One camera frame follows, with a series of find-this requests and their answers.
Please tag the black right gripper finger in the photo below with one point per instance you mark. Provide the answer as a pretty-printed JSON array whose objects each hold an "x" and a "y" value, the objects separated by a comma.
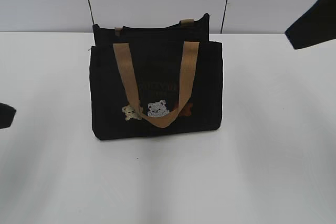
[{"x": 315, "y": 26}]

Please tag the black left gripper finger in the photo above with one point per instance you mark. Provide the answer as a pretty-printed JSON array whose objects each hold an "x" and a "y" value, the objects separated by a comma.
[{"x": 7, "y": 114}]

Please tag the black canvas tote bag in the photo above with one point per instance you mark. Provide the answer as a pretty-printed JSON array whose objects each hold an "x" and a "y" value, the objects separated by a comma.
[{"x": 147, "y": 82}]

